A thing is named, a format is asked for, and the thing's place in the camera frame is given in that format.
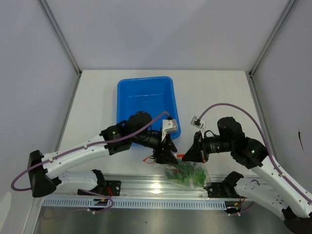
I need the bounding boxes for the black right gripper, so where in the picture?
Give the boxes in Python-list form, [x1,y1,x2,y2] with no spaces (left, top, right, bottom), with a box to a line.
[182,130,234,163]

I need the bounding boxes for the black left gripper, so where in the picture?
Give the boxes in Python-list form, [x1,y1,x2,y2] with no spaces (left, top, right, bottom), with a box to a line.
[131,130,178,165]

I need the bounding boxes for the clear zip bag orange zipper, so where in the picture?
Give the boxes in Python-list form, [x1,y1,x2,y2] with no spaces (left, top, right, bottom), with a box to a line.
[143,154,212,189]

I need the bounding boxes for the toy napa cabbage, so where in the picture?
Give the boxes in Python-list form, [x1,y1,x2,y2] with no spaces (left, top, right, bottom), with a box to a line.
[164,161,211,189]

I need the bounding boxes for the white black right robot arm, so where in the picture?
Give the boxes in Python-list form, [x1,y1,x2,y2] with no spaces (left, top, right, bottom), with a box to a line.
[182,117,312,234]

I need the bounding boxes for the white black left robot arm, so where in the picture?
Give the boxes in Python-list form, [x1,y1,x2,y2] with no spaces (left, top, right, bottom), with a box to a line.
[27,111,179,198]

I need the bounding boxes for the blue plastic bin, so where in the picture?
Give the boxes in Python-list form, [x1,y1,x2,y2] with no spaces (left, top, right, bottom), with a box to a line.
[117,76,181,139]

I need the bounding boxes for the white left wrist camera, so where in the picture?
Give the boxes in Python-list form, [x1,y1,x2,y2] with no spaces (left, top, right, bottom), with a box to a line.
[161,119,178,141]

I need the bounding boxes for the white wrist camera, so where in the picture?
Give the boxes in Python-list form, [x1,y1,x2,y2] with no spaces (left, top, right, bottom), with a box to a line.
[191,116,206,137]
[161,119,178,141]

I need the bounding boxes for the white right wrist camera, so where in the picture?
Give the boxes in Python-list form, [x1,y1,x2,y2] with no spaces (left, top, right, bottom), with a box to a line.
[191,116,206,137]

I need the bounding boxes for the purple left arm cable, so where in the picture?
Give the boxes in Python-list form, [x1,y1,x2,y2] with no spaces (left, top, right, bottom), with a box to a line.
[11,111,171,191]

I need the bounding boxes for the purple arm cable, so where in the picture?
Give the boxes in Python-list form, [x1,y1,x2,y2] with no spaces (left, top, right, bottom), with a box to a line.
[198,103,312,204]
[11,111,171,191]

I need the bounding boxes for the aluminium frame rail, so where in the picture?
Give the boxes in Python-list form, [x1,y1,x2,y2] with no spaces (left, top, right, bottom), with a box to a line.
[56,173,269,199]

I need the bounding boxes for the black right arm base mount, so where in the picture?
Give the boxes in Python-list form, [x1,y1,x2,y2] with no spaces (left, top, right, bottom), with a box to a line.
[204,182,239,198]

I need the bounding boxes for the slotted grey cable duct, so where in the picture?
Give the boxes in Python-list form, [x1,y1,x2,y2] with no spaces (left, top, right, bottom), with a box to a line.
[42,196,239,210]

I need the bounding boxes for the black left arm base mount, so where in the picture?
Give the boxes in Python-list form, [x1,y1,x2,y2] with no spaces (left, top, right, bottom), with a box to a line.
[77,170,121,197]

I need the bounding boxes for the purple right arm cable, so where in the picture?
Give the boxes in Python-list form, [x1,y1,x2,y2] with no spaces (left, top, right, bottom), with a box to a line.
[198,103,312,204]

